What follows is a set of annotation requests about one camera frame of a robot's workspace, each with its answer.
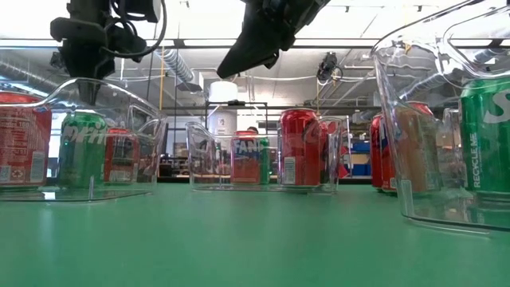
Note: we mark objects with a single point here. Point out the white cylinder lamp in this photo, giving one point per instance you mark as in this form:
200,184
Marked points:
223,92

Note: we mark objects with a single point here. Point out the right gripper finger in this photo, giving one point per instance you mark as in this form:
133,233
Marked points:
247,36
267,48

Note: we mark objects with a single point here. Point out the black metal frame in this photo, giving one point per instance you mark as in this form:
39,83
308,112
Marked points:
175,180

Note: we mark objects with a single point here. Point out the green Sprite soda can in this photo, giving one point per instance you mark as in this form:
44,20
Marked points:
266,163
81,159
486,151

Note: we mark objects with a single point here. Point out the red Fanta soda can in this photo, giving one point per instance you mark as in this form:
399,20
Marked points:
245,167
24,151
387,167

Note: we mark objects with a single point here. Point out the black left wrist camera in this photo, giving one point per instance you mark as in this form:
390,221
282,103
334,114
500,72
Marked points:
127,44

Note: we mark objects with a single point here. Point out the green table mat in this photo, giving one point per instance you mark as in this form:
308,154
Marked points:
239,247

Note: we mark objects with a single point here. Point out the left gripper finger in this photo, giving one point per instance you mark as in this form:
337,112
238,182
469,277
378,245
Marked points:
95,87
85,87

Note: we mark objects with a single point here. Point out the blue storage bin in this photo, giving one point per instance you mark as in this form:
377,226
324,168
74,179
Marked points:
360,169
360,146

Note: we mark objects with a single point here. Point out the clear plastic bin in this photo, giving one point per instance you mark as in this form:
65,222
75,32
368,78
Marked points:
151,119
438,207
203,159

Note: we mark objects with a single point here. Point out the black hanging camera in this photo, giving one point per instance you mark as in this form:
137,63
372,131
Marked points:
327,68
57,60

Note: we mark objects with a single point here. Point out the yellow pole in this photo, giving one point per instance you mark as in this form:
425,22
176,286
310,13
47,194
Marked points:
162,79

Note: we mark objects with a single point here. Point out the small yellow hook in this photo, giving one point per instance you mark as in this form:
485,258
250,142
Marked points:
406,48

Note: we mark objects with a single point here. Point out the person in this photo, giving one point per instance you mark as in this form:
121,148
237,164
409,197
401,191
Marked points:
252,129

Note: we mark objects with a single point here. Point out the red Coca-Cola soda can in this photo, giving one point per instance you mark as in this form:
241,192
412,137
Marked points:
375,159
328,155
303,151
121,159

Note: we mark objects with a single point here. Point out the silver ventilation duct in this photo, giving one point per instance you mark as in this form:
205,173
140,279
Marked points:
175,65
430,85

